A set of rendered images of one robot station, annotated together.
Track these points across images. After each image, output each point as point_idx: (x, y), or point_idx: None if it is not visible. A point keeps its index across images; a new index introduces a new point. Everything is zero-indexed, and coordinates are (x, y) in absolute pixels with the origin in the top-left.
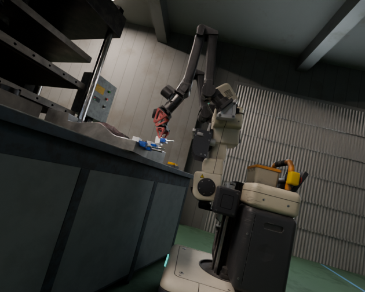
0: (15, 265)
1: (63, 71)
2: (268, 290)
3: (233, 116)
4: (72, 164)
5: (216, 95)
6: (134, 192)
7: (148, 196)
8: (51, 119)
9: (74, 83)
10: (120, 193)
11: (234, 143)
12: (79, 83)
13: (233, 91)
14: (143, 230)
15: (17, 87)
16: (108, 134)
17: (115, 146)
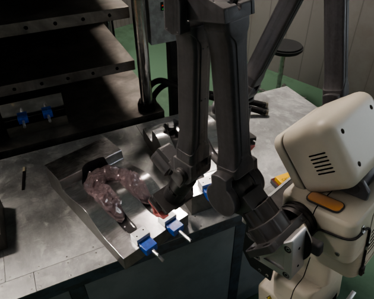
0: None
1: (79, 15)
2: None
3: (285, 275)
4: (53, 295)
5: (244, 213)
6: (189, 257)
7: (228, 244)
8: (52, 180)
9: (107, 19)
10: (158, 272)
11: (343, 275)
12: (117, 13)
13: (341, 158)
14: (236, 273)
15: (36, 82)
16: (97, 230)
17: (95, 269)
